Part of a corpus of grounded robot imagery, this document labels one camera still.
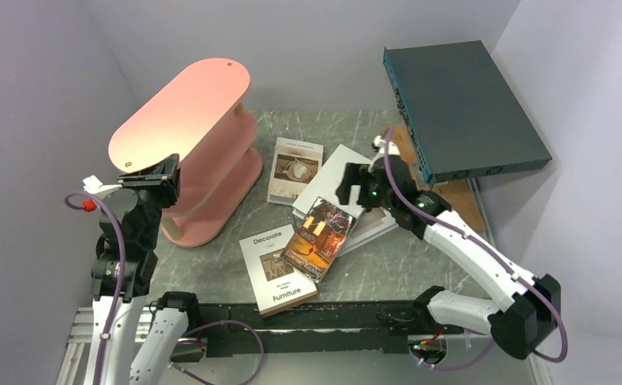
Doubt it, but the pink three-tier shelf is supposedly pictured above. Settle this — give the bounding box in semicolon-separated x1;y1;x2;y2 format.
108;58;263;248

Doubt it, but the white Insoia travel book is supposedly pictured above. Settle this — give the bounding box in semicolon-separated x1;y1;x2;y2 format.
292;144;369;218

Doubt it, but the beige cup cover book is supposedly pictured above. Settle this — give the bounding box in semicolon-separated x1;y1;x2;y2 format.
267;137;324;205

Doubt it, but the dark orange Edward Tulane novel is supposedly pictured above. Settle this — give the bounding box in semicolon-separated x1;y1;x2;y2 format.
281;197;357;283

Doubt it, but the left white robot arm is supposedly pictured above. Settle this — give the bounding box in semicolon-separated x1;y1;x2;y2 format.
64;154;203;384

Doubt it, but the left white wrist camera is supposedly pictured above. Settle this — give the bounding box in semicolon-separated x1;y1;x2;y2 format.
83;175;122;200

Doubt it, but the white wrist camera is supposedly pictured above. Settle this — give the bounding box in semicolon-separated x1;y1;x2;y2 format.
372;136;400;158
83;175;122;200

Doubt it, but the white fashion cover magazine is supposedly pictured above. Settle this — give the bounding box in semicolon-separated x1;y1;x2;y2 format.
338;209;398;257

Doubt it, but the brown wooden board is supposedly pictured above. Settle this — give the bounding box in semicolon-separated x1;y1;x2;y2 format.
392;124;487;234

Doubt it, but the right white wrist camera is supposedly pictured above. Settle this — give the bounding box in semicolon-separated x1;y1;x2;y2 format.
372;136;400;158

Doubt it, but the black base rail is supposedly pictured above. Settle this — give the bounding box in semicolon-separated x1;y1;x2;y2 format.
182;300;462;358

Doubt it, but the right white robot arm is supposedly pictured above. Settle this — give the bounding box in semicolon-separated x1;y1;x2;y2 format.
336;155;568;363

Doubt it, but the dark teal flat box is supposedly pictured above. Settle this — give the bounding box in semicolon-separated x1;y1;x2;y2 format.
382;40;552;185

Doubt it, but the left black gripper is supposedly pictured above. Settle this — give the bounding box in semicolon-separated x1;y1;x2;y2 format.
116;154;180;248

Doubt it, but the white Decorate Furniture book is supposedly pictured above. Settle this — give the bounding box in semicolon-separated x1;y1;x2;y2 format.
240;225;318;318

